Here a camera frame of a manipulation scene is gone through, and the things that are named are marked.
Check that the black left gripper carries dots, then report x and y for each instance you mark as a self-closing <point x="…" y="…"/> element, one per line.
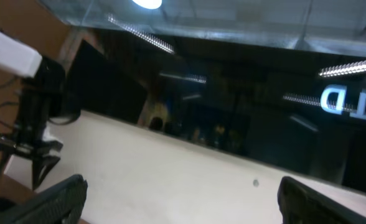
<point x="37" y="103"/>

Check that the black monitor screen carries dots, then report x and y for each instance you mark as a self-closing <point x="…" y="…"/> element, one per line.
<point x="101" y="87"/>

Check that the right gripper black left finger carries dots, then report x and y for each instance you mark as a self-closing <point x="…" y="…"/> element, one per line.
<point x="61" y="203"/>

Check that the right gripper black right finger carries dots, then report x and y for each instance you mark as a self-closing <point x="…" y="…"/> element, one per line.
<point x="300" y="204"/>

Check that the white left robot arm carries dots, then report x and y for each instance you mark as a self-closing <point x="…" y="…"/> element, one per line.
<point x="23" y="61"/>

